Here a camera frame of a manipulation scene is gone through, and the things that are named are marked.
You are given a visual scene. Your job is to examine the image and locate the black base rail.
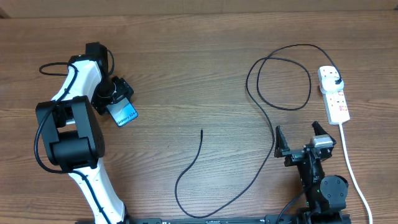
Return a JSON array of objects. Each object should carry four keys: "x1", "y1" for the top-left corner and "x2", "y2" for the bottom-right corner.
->
[{"x1": 75, "y1": 213, "x2": 352, "y2": 224}]

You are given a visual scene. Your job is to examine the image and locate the white USB charger plug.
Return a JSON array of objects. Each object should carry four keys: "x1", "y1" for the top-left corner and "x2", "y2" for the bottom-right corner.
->
[{"x1": 320, "y1": 77, "x2": 345, "y2": 94}]

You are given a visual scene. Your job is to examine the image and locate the white power strip cord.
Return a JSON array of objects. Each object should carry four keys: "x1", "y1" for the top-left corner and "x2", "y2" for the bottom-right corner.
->
[{"x1": 338, "y1": 123, "x2": 374, "y2": 224}]

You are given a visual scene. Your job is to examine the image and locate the Samsung Galaxy smartphone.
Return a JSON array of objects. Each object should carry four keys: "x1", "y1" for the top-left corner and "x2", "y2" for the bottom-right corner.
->
[{"x1": 106, "y1": 98, "x2": 139, "y2": 127}]

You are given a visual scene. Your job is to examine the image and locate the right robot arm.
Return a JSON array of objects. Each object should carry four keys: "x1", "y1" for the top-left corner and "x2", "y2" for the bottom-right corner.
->
[{"x1": 266, "y1": 121, "x2": 351, "y2": 223}]

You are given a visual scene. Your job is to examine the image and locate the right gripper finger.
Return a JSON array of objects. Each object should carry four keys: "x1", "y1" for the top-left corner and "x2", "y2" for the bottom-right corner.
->
[
  {"x1": 275, "y1": 126, "x2": 290, "y2": 152},
  {"x1": 312, "y1": 121, "x2": 328, "y2": 136}
]

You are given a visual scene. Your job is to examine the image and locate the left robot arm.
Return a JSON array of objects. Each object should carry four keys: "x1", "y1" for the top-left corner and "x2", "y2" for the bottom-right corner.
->
[{"x1": 34, "y1": 42, "x2": 138, "y2": 223}]

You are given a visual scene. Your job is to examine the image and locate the white power strip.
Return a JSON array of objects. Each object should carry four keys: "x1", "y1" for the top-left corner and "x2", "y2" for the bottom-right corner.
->
[{"x1": 317, "y1": 66, "x2": 350, "y2": 125}]

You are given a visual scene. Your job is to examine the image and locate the black USB charging cable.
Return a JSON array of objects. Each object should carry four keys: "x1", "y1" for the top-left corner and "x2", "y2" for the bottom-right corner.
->
[{"x1": 174, "y1": 44, "x2": 343, "y2": 219}]

